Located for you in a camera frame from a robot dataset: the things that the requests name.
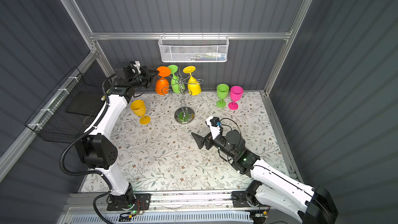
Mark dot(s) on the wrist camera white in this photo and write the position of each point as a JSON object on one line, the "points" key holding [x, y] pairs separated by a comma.
{"points": [[215, 126], [132, 67]]}

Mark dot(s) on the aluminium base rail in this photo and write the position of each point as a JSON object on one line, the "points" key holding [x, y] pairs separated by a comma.
{"points": [[221, 199]]}

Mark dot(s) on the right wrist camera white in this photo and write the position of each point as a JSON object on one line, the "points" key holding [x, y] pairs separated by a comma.
{"points": [[215, 126]]}

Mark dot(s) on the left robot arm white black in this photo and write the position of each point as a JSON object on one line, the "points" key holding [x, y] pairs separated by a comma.
{"points": [[94, 147]]}

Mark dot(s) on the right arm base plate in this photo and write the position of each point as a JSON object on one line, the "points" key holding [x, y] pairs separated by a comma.
{"points": [[240, 201]]}

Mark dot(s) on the black wire basket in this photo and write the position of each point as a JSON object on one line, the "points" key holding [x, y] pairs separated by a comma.
{"points": [[71, 107]]}

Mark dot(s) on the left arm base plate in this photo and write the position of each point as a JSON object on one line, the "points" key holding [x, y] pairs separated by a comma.
{"points": [[136, 201]]}

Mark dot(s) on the green wine glass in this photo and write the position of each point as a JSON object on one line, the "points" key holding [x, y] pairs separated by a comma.
{"points": [[175, 80], [222, 93]]}

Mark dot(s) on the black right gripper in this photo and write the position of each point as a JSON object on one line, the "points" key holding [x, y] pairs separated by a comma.
{"points": [[200, 139]]}

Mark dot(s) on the pink wine glass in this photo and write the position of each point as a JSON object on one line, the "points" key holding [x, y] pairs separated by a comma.
{"points": [[236, 93]]}

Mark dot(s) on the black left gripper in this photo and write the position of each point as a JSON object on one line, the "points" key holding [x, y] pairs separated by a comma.
{"points": [[148, 76]]}

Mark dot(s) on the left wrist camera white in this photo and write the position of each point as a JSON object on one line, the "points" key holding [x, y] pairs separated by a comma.
{"points": [[132, 67]]}

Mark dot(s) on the yellow wine glass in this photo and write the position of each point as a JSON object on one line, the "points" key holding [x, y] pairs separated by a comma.
{"points": [[194, 87], [138, 107]]}

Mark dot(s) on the white wire mesh basket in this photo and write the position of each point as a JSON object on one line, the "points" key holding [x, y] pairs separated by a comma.
{"points": [[192, 49]]}

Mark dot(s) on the orange wine glass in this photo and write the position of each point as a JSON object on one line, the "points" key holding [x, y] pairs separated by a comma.
{"points": [[162, 84]]}

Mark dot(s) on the white vented cable duct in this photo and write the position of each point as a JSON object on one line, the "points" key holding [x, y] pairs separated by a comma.
{"points": [[204, 217]]}

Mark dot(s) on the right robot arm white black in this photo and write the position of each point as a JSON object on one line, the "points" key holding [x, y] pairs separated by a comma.
{"points": [[271, 187]]}

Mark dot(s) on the chrome wine glass rack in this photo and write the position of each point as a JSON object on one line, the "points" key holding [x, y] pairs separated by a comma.
{"points": [[184, 114]]}

